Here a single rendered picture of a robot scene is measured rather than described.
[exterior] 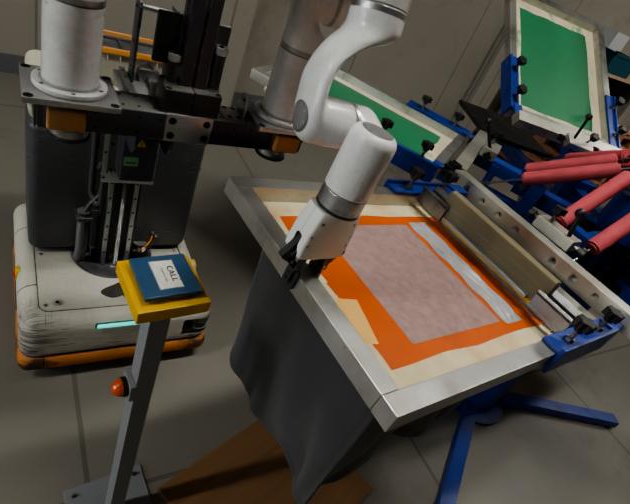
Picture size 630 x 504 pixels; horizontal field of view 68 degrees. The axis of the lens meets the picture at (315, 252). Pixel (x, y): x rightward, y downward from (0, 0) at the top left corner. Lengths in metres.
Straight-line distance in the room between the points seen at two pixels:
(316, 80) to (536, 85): 1.95
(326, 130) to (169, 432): 1.33
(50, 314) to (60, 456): 0.44
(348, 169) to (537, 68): 2.03
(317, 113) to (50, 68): 0.49
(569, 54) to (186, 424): 2.47
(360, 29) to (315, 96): 0.11
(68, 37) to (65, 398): 1.25
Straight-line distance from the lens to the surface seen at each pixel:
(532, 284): 1.21
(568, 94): 2.69
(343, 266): 0.95
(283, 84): 1.09
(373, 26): 0.73
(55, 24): 0.95
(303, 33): 1.05
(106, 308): 1.73
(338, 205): 0.71
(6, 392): 1.89
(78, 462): 1.74
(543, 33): 2.84
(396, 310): 0.93
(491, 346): 1.02
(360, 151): 0.68
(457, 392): 0.80
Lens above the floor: 1.56
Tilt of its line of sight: 35 degrees down
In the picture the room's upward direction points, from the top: 25 degrees clockwise
